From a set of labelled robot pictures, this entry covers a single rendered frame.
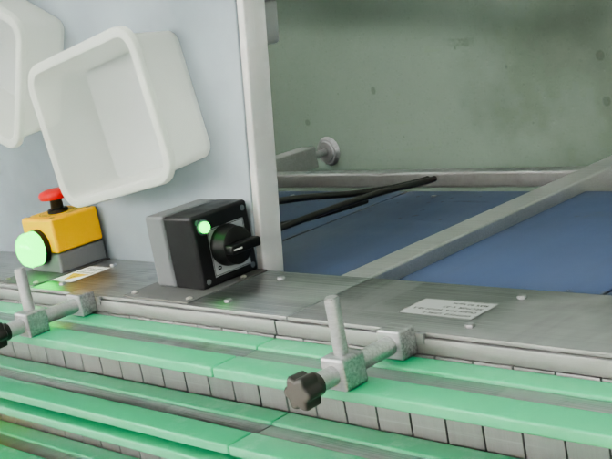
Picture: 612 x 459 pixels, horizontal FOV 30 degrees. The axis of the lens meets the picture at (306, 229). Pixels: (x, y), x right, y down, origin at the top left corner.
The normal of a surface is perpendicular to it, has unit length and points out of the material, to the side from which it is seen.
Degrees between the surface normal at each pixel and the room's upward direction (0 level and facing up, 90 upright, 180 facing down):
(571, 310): 90
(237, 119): 0
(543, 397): 90
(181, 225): 0
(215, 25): 0
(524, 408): 90
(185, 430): 90
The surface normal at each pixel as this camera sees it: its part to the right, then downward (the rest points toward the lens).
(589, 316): -0.18, -0.96
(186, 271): -0.69, 0.27
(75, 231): 0.70, 0.03
